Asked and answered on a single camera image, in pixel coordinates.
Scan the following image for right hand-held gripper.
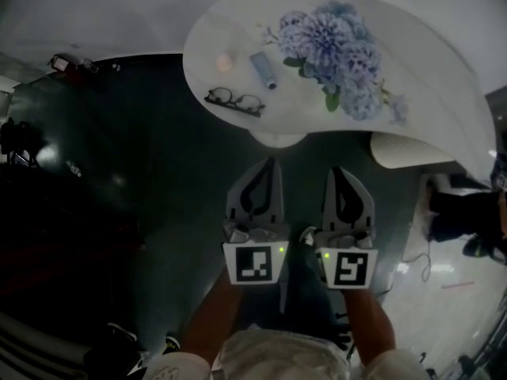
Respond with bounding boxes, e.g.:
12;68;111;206
314;166;380;291

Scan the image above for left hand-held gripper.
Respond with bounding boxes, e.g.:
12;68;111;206
220;156;292;287

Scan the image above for person's right forearm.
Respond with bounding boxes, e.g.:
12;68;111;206
341;287;398;367

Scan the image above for person's left forearm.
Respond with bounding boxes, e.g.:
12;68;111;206
181;269;245;367

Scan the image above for person's white shoe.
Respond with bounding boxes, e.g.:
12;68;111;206
298;225;319;249

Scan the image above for white ribbed stool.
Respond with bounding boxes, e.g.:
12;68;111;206
369;131;457;170

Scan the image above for person's dark trousers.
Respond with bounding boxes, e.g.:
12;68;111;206
237;227;354;348

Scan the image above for black-framed glasses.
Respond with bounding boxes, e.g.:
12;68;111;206
203;86;267;119

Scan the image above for red floor tape strip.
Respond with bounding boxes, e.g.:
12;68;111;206
440;279;477;291

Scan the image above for blue cream tube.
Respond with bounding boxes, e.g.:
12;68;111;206
249;50;279;91

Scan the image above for blue flower bouquet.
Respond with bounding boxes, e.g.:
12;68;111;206
260;0;410;123

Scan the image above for small pale floor object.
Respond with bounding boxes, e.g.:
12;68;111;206
64;159;85;179

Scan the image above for dark tripod equipment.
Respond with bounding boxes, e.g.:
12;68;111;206
0;117;45;170

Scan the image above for white slatted panel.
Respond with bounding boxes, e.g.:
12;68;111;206
0;310;93;380

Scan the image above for thin floor cable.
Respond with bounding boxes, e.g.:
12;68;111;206
401;211;433;285

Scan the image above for black device with cables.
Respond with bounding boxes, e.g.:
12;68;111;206
47;53;101;75

